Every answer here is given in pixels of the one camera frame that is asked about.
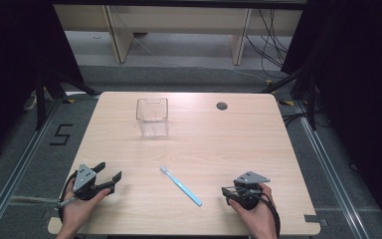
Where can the black tape floor mark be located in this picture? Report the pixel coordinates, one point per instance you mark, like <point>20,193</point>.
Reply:
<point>61,134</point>

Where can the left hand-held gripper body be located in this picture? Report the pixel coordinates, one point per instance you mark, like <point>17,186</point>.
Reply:
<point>83,184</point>

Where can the light blue toothbrush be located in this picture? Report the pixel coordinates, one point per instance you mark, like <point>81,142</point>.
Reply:
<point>181,186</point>

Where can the black curtain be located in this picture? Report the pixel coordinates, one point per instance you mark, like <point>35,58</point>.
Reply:
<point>358,99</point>
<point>16,66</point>

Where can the person's left hand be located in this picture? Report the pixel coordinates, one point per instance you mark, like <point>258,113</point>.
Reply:
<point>79,211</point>

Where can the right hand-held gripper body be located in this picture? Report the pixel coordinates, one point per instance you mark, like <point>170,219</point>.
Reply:
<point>248,190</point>

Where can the person's right hand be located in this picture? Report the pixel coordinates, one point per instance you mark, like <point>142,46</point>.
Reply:
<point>256,213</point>

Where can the beige wooden desk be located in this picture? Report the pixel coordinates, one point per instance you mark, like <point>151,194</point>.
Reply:
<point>179,30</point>

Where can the black metal stand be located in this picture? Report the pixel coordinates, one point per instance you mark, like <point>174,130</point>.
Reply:
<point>298,93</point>
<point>59,89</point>

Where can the clear plastic container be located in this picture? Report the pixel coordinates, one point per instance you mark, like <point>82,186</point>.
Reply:
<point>152,117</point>

